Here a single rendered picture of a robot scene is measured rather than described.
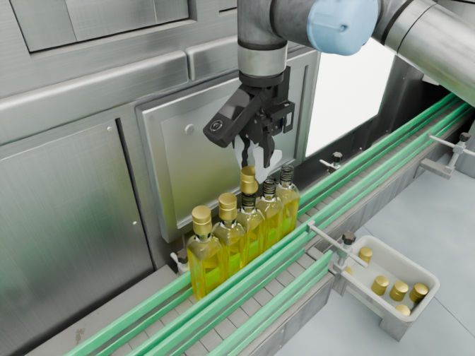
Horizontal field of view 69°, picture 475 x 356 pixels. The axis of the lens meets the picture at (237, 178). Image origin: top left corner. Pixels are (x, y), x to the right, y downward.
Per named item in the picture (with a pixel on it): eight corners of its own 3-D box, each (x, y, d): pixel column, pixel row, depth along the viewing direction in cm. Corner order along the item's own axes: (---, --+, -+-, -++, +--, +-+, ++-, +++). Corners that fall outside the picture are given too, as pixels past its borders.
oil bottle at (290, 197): (278, 234, 94) (284, 174, 81) (292, 246, 91) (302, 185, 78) (263, 245, 92) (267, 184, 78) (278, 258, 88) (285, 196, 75)
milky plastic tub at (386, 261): (360, 250, 106) (367, 231, 100) (432, 299, 93) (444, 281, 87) (325, 282, 97) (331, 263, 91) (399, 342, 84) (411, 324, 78)
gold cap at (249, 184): (249, 179, 70) (249, 162, 67) (261, 188, 68) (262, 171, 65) (236, 187, 68) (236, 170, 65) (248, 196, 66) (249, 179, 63)
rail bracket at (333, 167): (320, 177, 114) (326, 144, 106) (337, 187, 110) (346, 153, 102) (312, 182, 112) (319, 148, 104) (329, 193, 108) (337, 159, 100)
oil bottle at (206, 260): (211, 282, 83) (206, 221, 69) (226, 299, 79) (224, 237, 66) (192, 297, 80) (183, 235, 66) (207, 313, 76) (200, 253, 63)
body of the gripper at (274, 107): (293, 133, 62) (300, 68, 55) (259, 151, 58) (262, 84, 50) (263, 117, 67) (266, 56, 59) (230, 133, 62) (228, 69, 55)
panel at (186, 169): (372, 113, 127) (399, 14, 105) (379, 116, 125) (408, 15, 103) (161, 236, 81) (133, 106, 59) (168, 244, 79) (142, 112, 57)
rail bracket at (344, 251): (309, 240, 92) (315, 206, 84) (363, 280, 82) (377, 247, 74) (301, 246, 91) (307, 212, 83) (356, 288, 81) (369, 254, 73)
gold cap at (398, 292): (406, 296, 92) (411, 286, 89) (399, 304, 90) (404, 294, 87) (393, 287, 94) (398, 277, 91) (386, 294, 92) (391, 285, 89)
